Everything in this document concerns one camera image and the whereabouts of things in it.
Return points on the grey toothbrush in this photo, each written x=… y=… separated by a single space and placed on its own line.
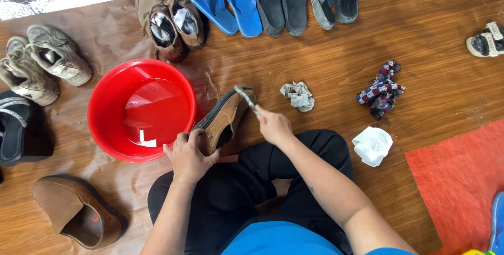
x=246 y=98

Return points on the grey rubber slipper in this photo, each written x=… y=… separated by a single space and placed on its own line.
x=294 y=7
x=269 y=7

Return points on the brown suede shoe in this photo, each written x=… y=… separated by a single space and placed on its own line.
x=59 y=202
x=224 y=119

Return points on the dirty beige sneaker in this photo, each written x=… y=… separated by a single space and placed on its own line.
x=27 y=80
x=67 y=64

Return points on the person's left hand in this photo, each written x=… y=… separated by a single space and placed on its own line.
x=189 y=162

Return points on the brown ankle boot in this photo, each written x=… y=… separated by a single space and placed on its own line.
x=191 y=7
x=147 y=5

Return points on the grey cloth stuffing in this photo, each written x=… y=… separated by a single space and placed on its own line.
x=161 y=30
x=185 y=21

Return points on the person's right hand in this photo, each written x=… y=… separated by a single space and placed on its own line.
x=275 y=129

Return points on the person's blue shirt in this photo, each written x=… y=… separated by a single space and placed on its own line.
x=275 y=241

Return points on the checkered red blue cloth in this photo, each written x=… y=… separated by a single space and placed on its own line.
x=380 y=89

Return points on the red floor mat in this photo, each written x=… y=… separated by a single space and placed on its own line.
x=456 y=180

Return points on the blue slipper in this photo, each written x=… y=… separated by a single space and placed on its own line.
x=498 y=223

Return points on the crumpled grey rag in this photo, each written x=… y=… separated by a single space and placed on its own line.
x=299 y=96

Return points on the crumpled white cloth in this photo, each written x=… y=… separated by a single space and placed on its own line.
x=372 y=144

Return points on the yellow object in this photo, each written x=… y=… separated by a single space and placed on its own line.
x=478 y=252

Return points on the blue flip-flop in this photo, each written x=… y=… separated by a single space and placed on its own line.
x=208 y=7
x=242 y=7

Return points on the white and black sandal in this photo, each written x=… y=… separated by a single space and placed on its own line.
x=495 y=30
x=482 y=46

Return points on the person's black trousers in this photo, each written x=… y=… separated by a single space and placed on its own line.
x=228 y=196

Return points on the person's right fingers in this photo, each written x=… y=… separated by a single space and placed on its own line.
x=263 y=115

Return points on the red plastic basin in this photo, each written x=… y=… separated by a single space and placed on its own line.
x=118 y=89

